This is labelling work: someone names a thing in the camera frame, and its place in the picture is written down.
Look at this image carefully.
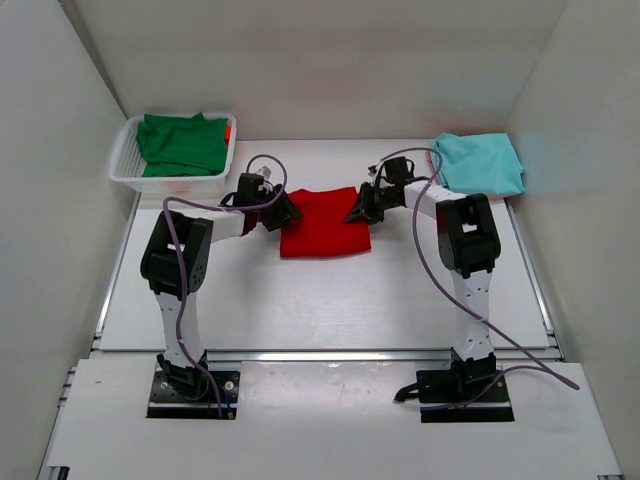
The green t shirt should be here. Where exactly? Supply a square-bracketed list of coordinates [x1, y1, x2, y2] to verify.
[136, 113, 230, 178]

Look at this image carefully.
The aluminium table rail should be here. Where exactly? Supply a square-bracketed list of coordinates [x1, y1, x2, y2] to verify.
[90, 347, 562, 363]

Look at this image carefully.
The red t shirt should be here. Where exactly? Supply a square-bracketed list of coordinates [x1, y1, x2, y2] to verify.
[280, 186, 371, 259]

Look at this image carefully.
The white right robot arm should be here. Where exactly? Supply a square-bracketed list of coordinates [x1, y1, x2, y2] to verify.
[344, 156, 501, 362]

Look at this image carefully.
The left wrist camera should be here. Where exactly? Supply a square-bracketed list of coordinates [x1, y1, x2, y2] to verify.
[255, 166, 272, 181]

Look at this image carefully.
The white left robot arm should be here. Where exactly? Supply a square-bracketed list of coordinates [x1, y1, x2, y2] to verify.
[140, 173, 303, 371]

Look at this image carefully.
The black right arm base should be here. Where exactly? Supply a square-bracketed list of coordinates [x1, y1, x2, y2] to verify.
[394, 353, 515, 424]

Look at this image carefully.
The folded teal t shirt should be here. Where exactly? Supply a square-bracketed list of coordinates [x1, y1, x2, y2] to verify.
[430, 133, 525, 197]

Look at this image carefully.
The folded pink t shirt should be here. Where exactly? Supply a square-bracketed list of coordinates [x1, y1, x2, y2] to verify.
[425, 151, 504, 200]

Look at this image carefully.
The white plastic basket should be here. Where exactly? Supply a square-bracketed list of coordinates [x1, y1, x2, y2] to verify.
[109, 112, 237, 194]

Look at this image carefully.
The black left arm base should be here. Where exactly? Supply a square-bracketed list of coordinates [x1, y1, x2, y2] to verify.
[146, 354, 241, 421]

